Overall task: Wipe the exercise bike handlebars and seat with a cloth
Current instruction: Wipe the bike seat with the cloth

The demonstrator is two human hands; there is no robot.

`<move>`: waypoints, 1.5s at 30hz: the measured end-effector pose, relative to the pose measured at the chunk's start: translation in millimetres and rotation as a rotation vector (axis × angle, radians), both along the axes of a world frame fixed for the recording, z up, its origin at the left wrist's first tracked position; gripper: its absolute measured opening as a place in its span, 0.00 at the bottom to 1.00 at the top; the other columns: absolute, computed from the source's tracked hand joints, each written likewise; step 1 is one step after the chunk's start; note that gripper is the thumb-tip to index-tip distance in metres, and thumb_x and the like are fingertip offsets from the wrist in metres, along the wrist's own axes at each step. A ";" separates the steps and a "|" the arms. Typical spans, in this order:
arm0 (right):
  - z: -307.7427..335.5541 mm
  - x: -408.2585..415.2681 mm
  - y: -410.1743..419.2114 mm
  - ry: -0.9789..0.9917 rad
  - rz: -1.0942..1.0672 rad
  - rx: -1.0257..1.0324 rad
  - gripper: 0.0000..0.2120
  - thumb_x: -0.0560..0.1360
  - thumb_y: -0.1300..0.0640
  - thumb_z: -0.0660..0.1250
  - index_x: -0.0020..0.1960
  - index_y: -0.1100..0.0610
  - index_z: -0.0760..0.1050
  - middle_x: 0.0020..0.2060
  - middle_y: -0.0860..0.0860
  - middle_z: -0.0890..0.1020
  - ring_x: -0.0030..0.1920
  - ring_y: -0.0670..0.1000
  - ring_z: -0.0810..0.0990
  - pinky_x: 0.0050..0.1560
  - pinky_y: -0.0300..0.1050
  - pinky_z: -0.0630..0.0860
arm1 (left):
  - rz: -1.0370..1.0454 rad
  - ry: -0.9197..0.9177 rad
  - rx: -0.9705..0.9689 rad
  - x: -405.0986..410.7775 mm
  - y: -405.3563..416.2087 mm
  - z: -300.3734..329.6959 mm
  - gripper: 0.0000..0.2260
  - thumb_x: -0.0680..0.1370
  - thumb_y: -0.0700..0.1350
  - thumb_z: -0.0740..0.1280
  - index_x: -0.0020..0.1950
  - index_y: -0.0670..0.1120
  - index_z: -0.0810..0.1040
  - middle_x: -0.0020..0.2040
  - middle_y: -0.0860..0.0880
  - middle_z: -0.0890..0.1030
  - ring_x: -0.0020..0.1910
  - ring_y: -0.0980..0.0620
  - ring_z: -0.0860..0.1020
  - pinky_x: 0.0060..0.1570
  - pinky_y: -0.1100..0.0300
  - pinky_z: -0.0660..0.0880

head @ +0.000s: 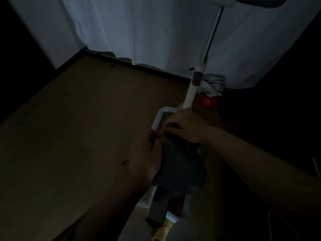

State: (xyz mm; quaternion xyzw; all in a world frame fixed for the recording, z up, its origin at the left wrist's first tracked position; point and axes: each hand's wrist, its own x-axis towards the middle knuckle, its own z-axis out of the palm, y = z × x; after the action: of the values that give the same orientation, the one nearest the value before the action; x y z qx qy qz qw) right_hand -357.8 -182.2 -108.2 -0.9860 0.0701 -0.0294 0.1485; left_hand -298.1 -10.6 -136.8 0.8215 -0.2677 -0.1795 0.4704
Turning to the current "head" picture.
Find white hanging sheet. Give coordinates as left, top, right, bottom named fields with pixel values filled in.
left=5, top=0, right=321, bottom=90

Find person's right hand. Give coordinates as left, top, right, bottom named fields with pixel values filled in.
left=163, top=109, right=219, bottom=146

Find pale yellow slipper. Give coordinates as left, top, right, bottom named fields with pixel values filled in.
left=151, top=219, right=175, bottom=241

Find person's left forearm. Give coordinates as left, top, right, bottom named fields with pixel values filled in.
left=52, top=180, right=151, bottom=241

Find person's white shorts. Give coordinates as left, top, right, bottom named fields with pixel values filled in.
left=118, top=206, right=201, bottom=241

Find white exercise bike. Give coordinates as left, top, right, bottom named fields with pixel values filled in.
left=136, top=0, right=289, bottom=229

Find person's right forearm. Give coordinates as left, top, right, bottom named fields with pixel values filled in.
left=208, top=128, right=321, bottom=224

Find grey cleaning cloth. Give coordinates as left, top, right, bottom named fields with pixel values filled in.
left=150, top=122, right=201, bottom=151

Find grey bike saddle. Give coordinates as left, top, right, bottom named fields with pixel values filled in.
left=151, top=135, right=208, bottom=196

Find person's left hand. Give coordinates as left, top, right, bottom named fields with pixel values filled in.
left=128, top=129, right=164, bottom=191

